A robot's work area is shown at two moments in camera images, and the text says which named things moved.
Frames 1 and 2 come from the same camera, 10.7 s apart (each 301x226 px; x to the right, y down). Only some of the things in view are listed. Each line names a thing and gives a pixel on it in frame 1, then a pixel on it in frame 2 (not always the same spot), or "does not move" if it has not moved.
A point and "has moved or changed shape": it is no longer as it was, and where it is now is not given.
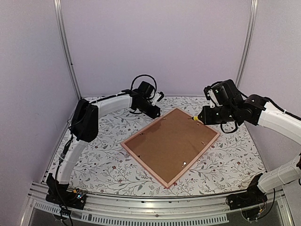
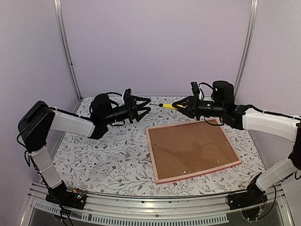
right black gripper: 206,118 → 192,110
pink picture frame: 170,147 has moved or changed shape
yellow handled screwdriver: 195,118 has moved or changed shape
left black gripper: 153,113 → 132,108
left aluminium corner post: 58,11 does not move
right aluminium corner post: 251,33 does not move
